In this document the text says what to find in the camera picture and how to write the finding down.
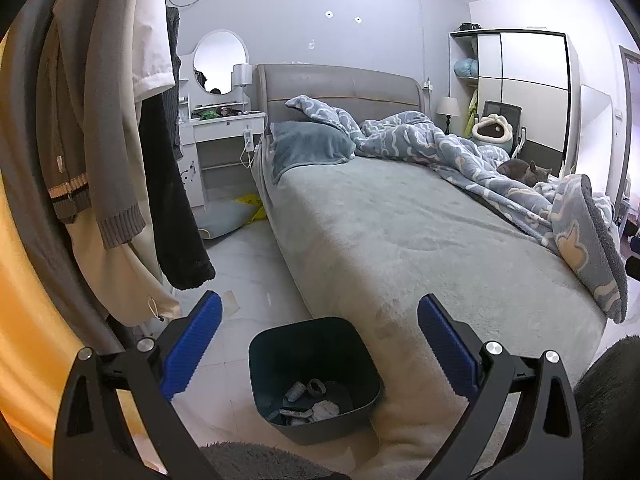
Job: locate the blue patterned fleece blanket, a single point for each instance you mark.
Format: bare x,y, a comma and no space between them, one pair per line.
450,150

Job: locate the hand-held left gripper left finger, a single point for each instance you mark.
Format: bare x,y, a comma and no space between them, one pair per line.
192,345

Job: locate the white tissue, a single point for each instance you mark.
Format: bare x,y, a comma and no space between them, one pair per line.
325,408

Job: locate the white power strip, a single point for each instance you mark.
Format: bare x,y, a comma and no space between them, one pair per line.
247,140

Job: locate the olive-grey knit cardigan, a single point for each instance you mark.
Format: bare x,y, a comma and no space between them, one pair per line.
75,110

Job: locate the dark grey knit vest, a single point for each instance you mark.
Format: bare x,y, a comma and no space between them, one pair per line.
175,85

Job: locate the grey cat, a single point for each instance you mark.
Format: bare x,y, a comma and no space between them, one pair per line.
522,170

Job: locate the light blue plush cushion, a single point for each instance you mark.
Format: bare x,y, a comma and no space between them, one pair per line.
465,68

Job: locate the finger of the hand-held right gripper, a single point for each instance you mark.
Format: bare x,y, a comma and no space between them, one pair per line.
633,269

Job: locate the grey door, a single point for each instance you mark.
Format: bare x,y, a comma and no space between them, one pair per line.
629,125

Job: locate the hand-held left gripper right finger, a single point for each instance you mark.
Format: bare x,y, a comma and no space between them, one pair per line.
447,350

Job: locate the bedside lamp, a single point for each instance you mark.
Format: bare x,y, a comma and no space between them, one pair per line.
448,106

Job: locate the cream coat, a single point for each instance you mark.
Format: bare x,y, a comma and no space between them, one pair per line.
130,280

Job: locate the dark teal waste bin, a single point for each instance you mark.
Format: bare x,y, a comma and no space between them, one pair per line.
280,350

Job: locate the grey padded headboard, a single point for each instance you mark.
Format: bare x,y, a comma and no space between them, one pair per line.
350,85

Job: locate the yellow curtain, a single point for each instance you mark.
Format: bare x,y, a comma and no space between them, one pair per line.
30,360

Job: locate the white shirt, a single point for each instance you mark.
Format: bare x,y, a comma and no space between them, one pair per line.
150,35

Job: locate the oval mirror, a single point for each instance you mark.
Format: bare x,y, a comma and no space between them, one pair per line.
220,60

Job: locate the blue-grey pillow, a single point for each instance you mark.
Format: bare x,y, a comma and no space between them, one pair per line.
310,150

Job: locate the silver shade table lamp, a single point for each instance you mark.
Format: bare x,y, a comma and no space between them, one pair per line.
242,74

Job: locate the bed with grey-green sheet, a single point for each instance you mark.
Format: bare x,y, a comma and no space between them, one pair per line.
390,240

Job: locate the white and grey wardrobe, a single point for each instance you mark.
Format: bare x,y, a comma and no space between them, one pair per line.
535,95

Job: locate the white and green cat bed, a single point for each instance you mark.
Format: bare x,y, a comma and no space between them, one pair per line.
492,132

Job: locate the wall socket with plug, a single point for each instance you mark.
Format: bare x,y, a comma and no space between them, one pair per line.
427,85

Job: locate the clear bubble wrap bag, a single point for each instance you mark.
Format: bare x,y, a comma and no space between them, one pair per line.
295,391

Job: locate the black office chair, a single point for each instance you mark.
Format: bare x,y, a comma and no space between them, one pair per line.
505,107

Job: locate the black bag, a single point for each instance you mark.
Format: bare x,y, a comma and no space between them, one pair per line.
470,26

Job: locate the grey fuzzy clothing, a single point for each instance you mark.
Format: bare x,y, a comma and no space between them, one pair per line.
260,460
612,385

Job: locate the yellow-green cloth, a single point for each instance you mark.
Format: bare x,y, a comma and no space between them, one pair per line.
471,115

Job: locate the pile of vanity items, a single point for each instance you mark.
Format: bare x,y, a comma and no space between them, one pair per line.
220,112

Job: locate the yellow plastic bag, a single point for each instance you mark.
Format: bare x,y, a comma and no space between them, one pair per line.
250,205

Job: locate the grey cushioned stool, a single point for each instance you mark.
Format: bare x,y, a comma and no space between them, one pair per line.
230,217

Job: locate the white dressing table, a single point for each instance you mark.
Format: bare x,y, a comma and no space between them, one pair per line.
220,132

